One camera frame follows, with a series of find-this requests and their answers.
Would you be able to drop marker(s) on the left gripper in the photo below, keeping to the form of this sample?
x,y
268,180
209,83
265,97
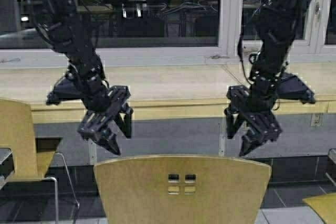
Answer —
x,y
95,125

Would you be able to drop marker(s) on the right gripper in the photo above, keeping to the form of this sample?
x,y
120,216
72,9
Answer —
x,y
262,124

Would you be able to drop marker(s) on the yellow plywood chair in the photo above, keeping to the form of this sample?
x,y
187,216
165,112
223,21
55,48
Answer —
x,y
32,155
181,189
323,206

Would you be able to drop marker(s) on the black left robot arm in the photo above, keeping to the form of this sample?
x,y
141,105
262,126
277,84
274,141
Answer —
x,y
58,23

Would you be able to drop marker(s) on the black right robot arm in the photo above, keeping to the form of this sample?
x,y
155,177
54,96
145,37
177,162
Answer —
x,y
276,23

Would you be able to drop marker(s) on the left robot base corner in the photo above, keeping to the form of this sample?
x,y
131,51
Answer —
x,y
7,165

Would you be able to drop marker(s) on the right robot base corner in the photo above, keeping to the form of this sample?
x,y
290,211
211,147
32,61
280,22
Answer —
x,y
330,169

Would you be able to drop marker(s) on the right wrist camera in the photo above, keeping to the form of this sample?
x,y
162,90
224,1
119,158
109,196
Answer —
x,y
291,87

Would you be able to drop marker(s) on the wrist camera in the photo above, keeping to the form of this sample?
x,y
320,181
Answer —
x,y
291,87
63,90

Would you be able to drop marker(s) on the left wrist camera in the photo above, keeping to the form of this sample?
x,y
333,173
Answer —
x,y
63,90

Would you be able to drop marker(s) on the wall power outlet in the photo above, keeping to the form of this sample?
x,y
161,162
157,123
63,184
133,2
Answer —
x,y
316,119

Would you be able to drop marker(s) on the window handle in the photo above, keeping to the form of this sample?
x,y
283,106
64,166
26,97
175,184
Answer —
x,y
317,10

